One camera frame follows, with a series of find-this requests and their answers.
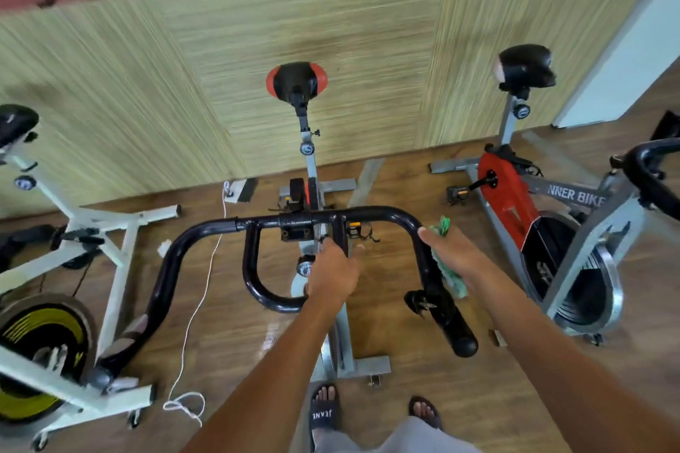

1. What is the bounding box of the green checkered cleaning cloth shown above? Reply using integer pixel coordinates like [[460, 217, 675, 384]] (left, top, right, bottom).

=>
[[427, 214, 469, 300]]

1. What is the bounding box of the person's left forearm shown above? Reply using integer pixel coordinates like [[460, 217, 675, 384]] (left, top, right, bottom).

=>
[[186, 293, 352, 453]]

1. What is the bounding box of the person's right forearm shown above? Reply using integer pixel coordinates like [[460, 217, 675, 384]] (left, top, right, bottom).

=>
[[467, 254, 680, 453]]

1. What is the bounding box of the person's left hand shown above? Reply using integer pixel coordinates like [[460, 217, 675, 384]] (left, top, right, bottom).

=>
[[305, 238, 363, 311]]

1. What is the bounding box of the white bike with yellow flywheel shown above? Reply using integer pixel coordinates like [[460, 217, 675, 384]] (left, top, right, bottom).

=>
[[0, 144, 182, 452]]

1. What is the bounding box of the black sandal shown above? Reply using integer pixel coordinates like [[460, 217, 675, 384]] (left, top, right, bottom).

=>
[[409, 394, 443, 430], [308, 382, 344, 432]]

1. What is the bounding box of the person's right hand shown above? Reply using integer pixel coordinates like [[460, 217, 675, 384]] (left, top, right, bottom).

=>
[[417, 222, 501, 289]]

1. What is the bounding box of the red and grey spin bike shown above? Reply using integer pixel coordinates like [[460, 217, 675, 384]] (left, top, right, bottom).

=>
[[428, 44, 680, 348], [90, 61, 480, 387]]

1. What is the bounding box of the thin white cable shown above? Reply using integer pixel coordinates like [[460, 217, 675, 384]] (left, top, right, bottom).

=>
[[161, 182, 230, 428]]

